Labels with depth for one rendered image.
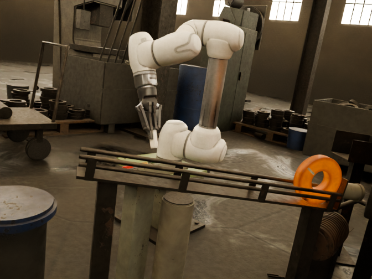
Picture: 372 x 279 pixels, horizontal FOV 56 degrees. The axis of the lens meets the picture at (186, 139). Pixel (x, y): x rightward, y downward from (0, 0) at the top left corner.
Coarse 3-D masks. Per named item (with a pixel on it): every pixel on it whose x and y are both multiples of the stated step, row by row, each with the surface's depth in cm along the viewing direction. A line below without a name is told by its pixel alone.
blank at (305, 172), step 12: (312, 156) 108; (324, 156) 108; (300, 168) 107; (312, 168) 106; (324, 168) 108; (336, 168) 109; (300, 180) 106; (324, 180) 112; (336, 180) 110; (300, 192) 108
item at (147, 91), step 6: (138, 90) 134; (144, 90) 133; (150, 90) 133; (156, 90) 136; (138, 96) 135; (144, 96) 134; (150, 96) 135; (144, 102) 134; (156, 102) 139; (144, 108) 135
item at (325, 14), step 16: (144, 0) 404; (160, 0) 403; (176, 0) 401; (320, 0) 768; (144, 16) 410; (160, 16) 389; (320, 16) 771; (160, 32) 395; (320, 32) 763; (304, 48) 795; (320, 48) 787; (304, 64) 803; (160, 80) 415; (304, 80) 806; (160, 96) 422; (304, 96) 810; (304, 112) 816; (128, 128) 437; (160, 128) 437
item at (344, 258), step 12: (336, 132) 207; (348, 132) 206; (336, 144) 208; (348, 144) 208; (360, 144) 182; (348, 156) 199; (360, 156) 183; (348, 168) 198; (360, 168) 192; (348, 216) 199; (348, 264) 198
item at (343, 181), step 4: (344, 180) 110; (348, 180) 109; (340, 184) 111; (344, 184) 109; (340, 188) 111; (344, 188) 109; (340, 192) 110; (344, 192) 109; (340, 200) 110; (336, 204) 111; (336, 208) 111
